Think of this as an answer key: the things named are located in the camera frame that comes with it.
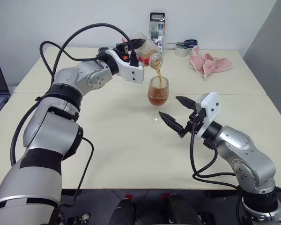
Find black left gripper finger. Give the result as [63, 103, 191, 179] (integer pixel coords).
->
[128, 37, 147, 49]

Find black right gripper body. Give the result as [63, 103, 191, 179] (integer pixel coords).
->
[179, 109, 206, 139]

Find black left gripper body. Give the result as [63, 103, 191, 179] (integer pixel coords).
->
[115, 41, 133, 62]

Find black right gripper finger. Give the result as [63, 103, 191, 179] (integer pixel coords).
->
[158, 111, 185, 136]
[175, 95, 198, 110]

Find clear plastic drink bottle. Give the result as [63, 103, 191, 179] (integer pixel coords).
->
[131, 32, 164, 68]

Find clear wine glass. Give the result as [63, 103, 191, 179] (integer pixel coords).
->
[148, 76, 170, 124]

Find upright clear plastic tool case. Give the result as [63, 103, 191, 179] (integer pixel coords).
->
[149, 12, 165, 53]

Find pink cloth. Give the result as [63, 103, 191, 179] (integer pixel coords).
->
[189, 45, 234, 80]

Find white tape roll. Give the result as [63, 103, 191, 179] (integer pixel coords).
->
[174, 43, 194, 58]

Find dark rounded shape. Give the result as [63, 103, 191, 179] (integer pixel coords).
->
[166, 194, 200, 225]
[112, 198, 138, 225]

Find grey partition panel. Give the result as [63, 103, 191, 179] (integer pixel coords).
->
[243, 0, 281, 129]

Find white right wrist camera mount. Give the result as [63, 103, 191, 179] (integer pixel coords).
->
[195, 91, 220, 138]

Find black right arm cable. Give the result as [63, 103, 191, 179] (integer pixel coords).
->
[189, 121, 242, 190]

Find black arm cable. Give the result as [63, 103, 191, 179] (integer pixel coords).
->
[39, 41, 104, 77]
[10, 97, 42, 166]
[189, 121, 242, 190]
[58, 137, 95, 208]

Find black left wrist camera cable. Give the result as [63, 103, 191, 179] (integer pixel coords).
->
[50, 22, 139, 85]

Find blue handled scissors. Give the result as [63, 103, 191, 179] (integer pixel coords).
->
[166, 39, 199, 47]

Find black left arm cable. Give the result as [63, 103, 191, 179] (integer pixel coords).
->
[10, 97, 42, 166]
[58, 137, 95, 208]
[39, 41, 104, 77]

